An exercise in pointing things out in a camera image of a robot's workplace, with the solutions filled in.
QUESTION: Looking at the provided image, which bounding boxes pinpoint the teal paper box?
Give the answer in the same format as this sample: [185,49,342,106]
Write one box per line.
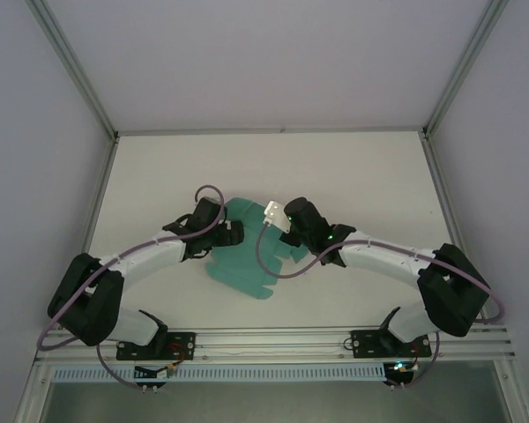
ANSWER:
[205,197,309,303]

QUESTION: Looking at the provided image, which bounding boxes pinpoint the small wiring connector board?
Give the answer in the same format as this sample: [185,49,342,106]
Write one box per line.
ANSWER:
[386,360,421,381]
[133,361,178,381]

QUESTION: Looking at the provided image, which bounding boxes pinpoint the grey metal sheet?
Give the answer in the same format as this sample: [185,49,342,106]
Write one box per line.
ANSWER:
[41,381,512,423]

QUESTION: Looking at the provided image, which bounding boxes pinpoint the aluminium table back rail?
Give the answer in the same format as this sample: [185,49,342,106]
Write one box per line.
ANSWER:
[116,125,427,137]

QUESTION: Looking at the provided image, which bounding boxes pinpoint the aluminium mounting rail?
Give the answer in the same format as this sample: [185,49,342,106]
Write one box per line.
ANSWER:
[34,324,518,363]

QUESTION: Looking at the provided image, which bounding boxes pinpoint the aluminium table side rail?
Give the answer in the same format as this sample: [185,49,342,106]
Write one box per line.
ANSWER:
[60,137,120,330]
[422,137,488,326]

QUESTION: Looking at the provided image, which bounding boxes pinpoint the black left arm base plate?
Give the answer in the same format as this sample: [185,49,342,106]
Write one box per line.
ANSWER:
[115,330,197,361]

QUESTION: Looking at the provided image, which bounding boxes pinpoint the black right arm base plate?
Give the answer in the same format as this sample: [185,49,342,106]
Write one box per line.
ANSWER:
[350,328,432,359]

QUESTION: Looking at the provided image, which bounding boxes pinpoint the light blue slotted cable duct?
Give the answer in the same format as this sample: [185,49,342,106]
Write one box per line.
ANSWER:
[52,363,387,382]

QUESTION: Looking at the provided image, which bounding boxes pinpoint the aluminium frame post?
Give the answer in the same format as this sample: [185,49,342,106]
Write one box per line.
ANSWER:
[421,0,510,141]
[25,0,119,141]

